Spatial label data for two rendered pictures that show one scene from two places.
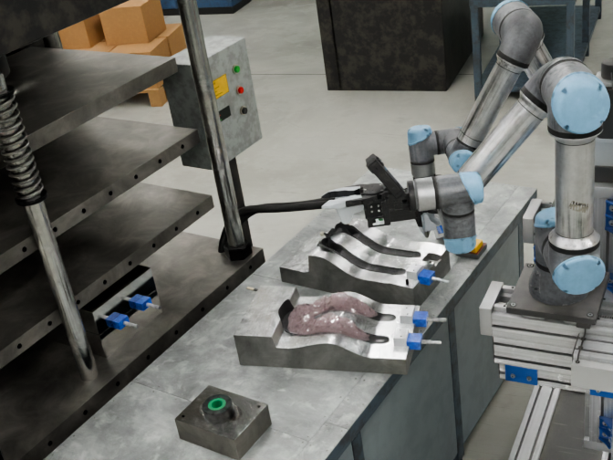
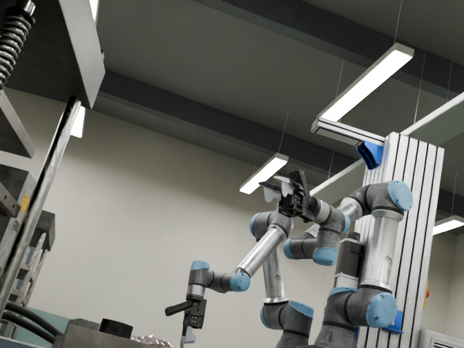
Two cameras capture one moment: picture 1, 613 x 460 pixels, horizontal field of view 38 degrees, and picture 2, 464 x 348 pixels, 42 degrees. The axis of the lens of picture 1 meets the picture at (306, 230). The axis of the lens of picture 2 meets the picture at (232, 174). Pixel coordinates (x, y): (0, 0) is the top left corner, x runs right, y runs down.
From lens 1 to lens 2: 198 cm
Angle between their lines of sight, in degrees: 61
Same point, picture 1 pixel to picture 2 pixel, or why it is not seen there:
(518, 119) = (348, 208)
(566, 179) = (385, 239)
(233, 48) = not seen: hidden behind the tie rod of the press
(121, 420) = not seen: outside the picture
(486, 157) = not seen: hidden behind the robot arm
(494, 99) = (268, 248)
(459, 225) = (335, 238)
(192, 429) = (92, 335)
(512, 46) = (283, 221)
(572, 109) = (400, 192)
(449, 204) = (333, 220)
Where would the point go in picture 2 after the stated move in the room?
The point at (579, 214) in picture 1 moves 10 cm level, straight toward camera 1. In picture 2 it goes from (389, 265) to (407, 262)
